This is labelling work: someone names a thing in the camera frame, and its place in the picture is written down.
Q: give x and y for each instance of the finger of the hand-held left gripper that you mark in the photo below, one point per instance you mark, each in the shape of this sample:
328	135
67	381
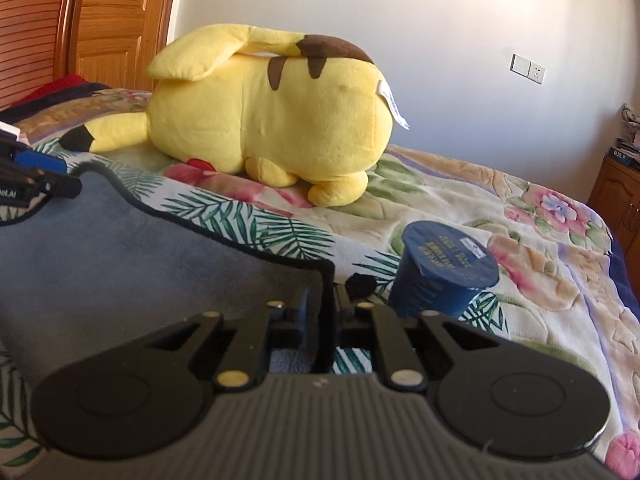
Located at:
50	185
41	161

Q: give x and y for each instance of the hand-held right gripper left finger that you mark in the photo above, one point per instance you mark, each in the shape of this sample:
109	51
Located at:
303	316

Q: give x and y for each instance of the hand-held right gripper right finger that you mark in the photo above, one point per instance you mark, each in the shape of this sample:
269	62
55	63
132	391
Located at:
346	310

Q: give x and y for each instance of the grey towel with black trim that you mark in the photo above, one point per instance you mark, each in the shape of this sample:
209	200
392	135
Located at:
125	260

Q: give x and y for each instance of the dark cloth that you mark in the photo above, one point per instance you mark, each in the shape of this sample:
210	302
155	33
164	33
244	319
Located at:
60	96

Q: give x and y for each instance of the red cloth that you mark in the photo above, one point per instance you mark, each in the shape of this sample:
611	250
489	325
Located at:
62	83

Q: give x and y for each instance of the dark blue lidded cup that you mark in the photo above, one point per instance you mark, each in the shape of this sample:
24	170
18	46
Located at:
440	280

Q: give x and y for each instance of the wooden slatted headboard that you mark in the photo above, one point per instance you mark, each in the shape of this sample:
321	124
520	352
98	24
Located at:
30	25

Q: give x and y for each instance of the wooden door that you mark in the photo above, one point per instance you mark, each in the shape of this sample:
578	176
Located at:
117	15

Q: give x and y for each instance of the floral printed blanket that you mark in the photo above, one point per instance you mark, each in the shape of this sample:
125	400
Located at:
525	270

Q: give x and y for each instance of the yellow plush toy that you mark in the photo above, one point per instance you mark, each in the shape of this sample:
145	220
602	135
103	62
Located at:
280	110

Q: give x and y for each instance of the wooden cabinet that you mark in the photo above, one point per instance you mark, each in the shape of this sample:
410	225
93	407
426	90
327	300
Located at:
617	200

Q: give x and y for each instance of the stack of books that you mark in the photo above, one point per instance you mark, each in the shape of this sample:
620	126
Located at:
625	152

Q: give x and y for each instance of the grey crumpled bag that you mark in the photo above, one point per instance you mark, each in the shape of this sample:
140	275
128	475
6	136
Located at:
631	120

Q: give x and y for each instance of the white wall socket plate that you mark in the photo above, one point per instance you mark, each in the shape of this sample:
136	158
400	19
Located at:
528	68

